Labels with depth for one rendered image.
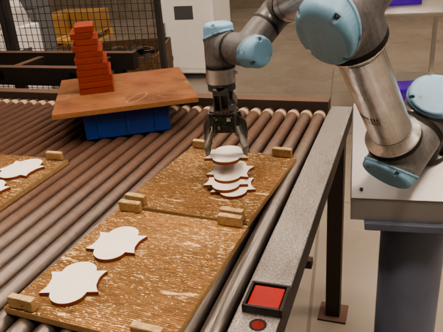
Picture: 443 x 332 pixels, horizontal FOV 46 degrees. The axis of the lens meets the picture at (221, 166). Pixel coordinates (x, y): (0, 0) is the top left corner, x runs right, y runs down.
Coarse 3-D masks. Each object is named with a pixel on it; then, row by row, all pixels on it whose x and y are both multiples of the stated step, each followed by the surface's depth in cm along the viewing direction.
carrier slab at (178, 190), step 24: (168, 168) 154; (192, 168) 153; (264, 168) 149; (288, 168) 149; (144, 192) 140; (168, 192) 139; (192, 192) 138; (264, 192) 135; (192, 216) 127; (216, 216) 126
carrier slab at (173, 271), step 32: (128, 224) 125; (160, 224) 124; (192, 224) 123; (64, 256) 114; (128, 256) 112; (160, 256) 111; (192, 256) 110; (224, 256) 110; (32, 288) 104; (128, 288) 102; (160, 288) 101; (192, 288) 101; (64, 320) 94; (96, 320) 94; (128, 320) 93; (160, 320) 93
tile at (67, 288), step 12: (72, 264) 109; (84, 264) 109; (60, 276) 105; (72, 276) 105; (84, 276) 105; (96, 276) 105; (48, 288) 102; (60, 288) 102; (72, 288) 102; (84, 288) 101; (96, 288) 101; (60, 300) 98; (72, 300) 98
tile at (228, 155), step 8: (216, 152) 144; (224, 152) 144; (232, 152) 143; (240, 152) 143; (248, 152) 145; (208, 160) 141; (216, 160) 138; (224, 160) 138; (232, 160) 138; (240, 160) 140
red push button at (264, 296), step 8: (256, 288) 100; (264, 288) 100; (272, 288) 100; (256, 296) 98; (264, 296) 98; (272, 296) 98; (280, 296) 97; (256, 304) 96; (264, 304) 96; (272, 304) 96; (280, 304) 96
